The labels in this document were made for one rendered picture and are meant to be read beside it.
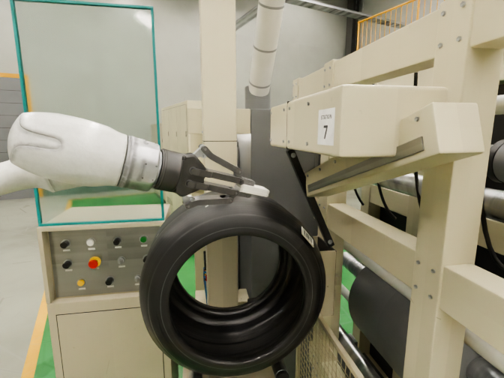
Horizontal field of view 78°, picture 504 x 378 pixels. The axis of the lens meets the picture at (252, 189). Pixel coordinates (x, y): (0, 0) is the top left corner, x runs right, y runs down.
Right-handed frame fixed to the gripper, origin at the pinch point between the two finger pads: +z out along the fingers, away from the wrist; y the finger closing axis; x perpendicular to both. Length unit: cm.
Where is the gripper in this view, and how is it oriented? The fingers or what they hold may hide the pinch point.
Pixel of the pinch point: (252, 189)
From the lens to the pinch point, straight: 65.9
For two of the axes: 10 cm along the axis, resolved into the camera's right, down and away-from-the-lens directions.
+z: 8.5, 1.8, 4.9
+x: -4.2, -3.0, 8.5
